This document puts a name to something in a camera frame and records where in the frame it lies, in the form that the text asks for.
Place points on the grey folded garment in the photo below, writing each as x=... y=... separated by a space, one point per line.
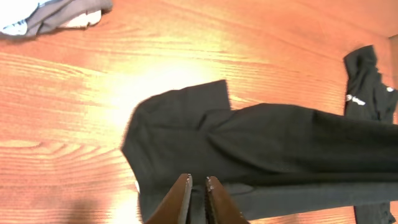
x=49 y=18

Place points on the beige folded garment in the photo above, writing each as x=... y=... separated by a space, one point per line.
x=83 y=20

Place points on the light blue folded shirt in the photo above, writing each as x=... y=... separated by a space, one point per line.
x=14 y=14

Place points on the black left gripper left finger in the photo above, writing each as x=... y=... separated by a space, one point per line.
x=175 y=206

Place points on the black shirt with white logo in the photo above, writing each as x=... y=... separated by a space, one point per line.
x=370 y=106

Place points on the black t-shirt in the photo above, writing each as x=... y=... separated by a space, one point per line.
x=273 y=159

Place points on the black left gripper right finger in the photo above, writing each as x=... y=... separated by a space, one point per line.
x=219 y=206

